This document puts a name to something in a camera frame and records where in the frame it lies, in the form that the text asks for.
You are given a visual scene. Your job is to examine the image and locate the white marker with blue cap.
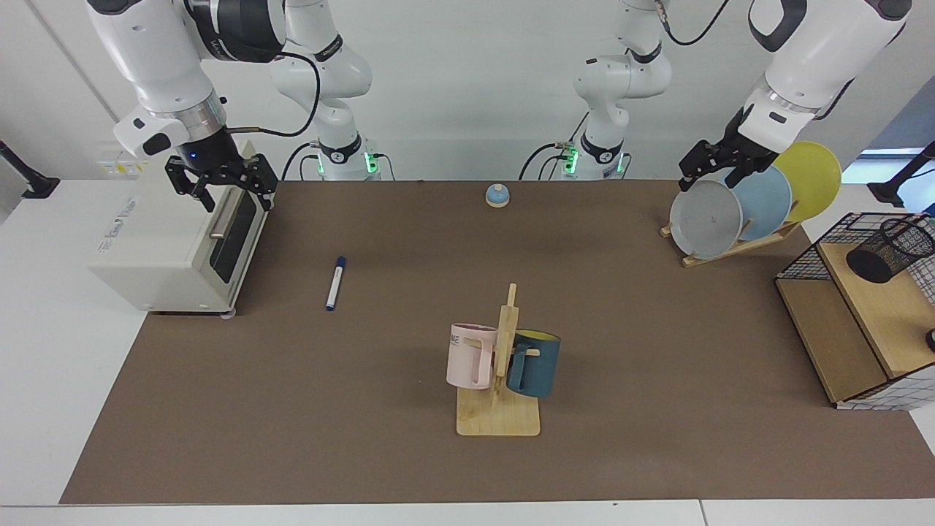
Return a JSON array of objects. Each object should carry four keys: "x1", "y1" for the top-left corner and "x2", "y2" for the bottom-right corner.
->
[{"x1": 325, "y1": 256, "x2": 348, "y2": 312}]

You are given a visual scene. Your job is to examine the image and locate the black mesh pen holder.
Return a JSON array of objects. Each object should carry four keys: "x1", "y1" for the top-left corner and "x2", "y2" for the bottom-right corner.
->
[{"x1": 846, "y1": 217, "x2": 935, "y2": 285}]

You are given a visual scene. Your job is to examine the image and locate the light blue plate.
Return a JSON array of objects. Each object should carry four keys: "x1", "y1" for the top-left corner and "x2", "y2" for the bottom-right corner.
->
[{"x1": 720, "y1": 161, "x2": 793, "y2": 242}]

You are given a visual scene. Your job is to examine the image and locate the grey plate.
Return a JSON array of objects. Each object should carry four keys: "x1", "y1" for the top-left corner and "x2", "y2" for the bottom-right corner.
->
[{"x1": 669, "y1": 180, "x2": 744, "y2": 259}]

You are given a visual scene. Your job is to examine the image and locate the pale toaster oven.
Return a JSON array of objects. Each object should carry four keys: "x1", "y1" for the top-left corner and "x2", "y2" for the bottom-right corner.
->
[{"x1": 88, "y1": 139, "x2": 277, "y2": 316}]

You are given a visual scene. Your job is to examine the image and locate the wooden plate rack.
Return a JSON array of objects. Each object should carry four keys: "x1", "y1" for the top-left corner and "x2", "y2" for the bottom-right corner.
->
[{"x1": 660, "y1": 219, "x2": 802, "y2": 269}]

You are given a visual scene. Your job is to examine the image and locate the yellow plate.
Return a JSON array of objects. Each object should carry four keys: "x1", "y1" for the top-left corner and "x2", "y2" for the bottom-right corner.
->
[{"x1": 765, "y1": 141, "x2": 843, "y2": 223}]

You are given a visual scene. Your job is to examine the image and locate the black clamp stand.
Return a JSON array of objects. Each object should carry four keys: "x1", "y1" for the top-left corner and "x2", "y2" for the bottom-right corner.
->
[
  {"x1": 0, "y1": 140, "x2": 61, "y2": 199},
  {"x1": 868, "y1": 142, "x2": 935, "y2": 209}
]

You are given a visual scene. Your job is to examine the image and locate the dark teal cup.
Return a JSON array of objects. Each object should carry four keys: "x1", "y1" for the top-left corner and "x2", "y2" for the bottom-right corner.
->
[{"x1": 506, "y1": 329, "x2": 562, "y2": 399}]

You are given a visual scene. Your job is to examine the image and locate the pink cup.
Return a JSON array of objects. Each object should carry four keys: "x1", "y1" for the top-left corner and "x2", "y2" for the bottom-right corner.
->
[{"x1": 446, "y1": 322, "x2": 499, "y2": 391}]

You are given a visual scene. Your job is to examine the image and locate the brown table cloth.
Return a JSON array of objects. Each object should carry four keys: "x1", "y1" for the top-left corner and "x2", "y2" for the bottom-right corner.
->
[{"x1": 58, "y1": 180, "x2": 935, "y2": 505}]

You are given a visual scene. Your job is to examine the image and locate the wooden cup stand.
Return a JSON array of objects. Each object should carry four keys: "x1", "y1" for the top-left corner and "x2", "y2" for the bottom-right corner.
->
[{"x1": 457, "y1": 283, "x2": 541, "y2": 438}]

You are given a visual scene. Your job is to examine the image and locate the white wall socket box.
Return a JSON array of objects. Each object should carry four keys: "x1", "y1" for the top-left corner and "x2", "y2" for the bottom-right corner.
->
[{"x1": 97, "y1": 141, "x2": 159, "y2": 178}]

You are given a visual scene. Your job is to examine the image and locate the wire basket with wooden floor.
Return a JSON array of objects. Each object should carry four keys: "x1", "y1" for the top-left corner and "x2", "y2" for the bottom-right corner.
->
[{"x1": 774, "y1": 212, "x2": 935, "y2": 411}]

